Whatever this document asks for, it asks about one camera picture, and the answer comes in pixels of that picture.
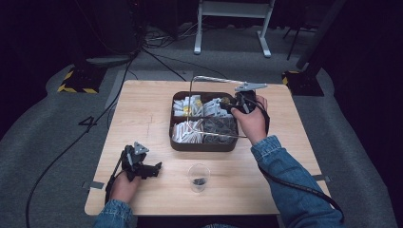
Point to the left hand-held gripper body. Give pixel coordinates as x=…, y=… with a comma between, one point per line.
x=134, y=158

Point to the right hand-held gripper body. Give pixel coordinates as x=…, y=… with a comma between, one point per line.
x=246, y=98

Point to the pile of white printed packets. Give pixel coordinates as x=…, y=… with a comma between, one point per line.
x=214, y=109

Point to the clear plastic cup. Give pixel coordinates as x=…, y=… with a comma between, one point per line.
x=198, y=174

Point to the dark grey packet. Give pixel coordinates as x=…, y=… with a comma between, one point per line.
x=199, y=181

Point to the dark brown divided tray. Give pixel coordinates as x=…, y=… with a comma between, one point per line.
x=202, y=147

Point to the person's left hand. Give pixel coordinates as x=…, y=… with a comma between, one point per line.
x=123, y=188

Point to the person's right hand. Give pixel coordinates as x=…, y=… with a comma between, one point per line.
x=252, y=126

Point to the pile of dark grey packets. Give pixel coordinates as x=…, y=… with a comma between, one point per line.
x=220, y=129

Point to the pile of white yellow packets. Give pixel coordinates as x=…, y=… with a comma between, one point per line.
x=187, y=106

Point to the pile of white stick packets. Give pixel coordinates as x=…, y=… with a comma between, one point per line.
x=187, y=133

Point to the grey tape piece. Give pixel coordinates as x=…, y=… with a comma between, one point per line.
x=93, y=185
x=321, y=178

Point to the black yellow striped base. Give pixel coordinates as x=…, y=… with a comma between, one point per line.
x=82, y=80
x=304, y=84

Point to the white metal stand frame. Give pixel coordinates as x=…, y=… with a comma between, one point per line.
x=233, y=9

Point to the grey metal post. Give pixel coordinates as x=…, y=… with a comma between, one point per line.
x=320, y=34

